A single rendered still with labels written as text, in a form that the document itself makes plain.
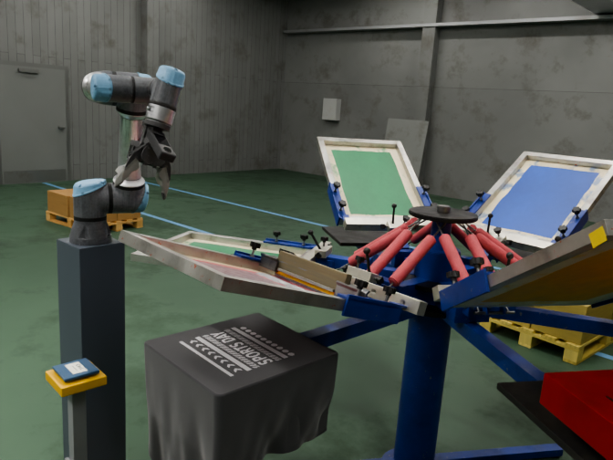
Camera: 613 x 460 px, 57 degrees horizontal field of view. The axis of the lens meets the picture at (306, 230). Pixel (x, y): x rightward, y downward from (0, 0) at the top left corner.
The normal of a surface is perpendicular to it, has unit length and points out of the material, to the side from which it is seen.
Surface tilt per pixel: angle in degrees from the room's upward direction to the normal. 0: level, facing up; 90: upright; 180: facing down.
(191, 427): 93
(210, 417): 92
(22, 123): 90
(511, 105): 90
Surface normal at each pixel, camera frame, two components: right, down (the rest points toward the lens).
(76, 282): -0.66, 0.12
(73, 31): 0.75, 0.19
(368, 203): 0.17, -0.71
